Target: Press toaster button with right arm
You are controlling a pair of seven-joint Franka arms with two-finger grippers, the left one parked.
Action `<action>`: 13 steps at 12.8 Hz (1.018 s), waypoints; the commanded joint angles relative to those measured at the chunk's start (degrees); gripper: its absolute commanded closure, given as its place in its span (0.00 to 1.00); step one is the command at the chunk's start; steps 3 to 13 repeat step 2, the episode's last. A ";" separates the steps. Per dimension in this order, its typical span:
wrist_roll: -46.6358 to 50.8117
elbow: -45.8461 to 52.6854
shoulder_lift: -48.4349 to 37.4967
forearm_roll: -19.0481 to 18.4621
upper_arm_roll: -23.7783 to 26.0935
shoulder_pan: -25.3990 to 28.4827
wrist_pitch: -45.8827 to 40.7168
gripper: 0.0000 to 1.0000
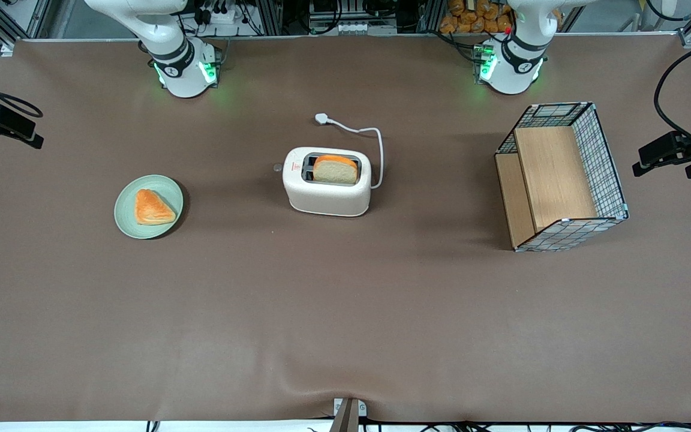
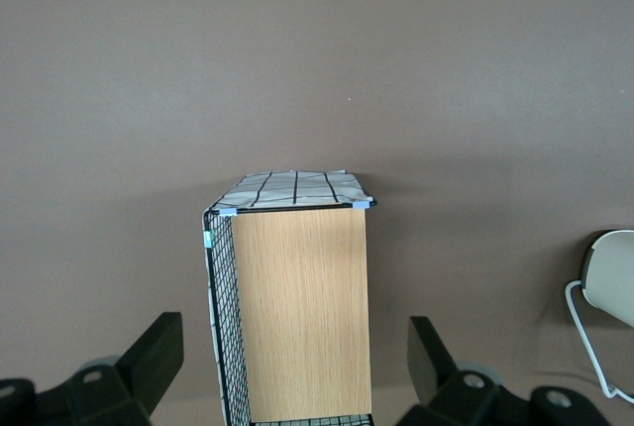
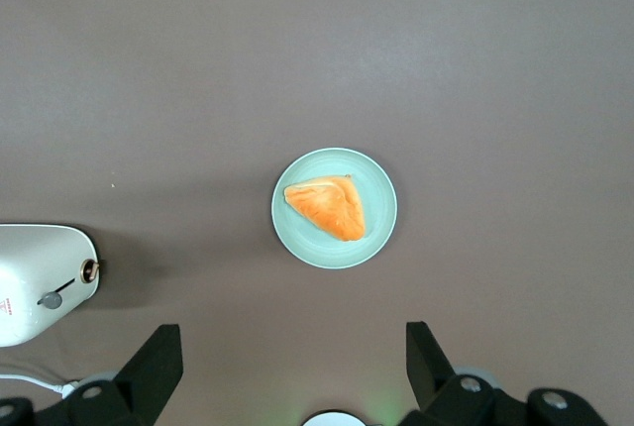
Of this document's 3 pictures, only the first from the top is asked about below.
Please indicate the bag of orange bread rolls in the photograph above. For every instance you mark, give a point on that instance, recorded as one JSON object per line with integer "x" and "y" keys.
{"x": 477, "y": 17}

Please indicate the bread slice with orange crust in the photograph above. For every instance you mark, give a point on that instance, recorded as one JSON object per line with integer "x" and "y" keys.
{"x": 335, "y": 171}

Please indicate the pale green round plate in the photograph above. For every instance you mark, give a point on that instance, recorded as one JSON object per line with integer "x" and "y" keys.
{"x": 126, "y": 210}

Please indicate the white two-slot toaster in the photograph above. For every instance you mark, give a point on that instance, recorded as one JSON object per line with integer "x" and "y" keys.
{"x": 327, "y": 195}

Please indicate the triangular toasted bread piece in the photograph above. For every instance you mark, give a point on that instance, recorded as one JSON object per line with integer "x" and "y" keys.
{"x": 152, "y": 209}

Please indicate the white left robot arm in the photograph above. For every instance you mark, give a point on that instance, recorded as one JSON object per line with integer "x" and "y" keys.
{"x": 510, "y": 69}

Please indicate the white power strip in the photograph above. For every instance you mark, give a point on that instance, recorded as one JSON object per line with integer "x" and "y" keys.
{"x": 219, "y": 15}

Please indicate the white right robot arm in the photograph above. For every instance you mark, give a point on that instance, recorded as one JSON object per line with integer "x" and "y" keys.
{"x": 180, "y": 72}

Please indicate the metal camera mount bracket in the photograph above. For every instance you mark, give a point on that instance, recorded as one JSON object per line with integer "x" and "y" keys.
{"x": 347, "y": 414}

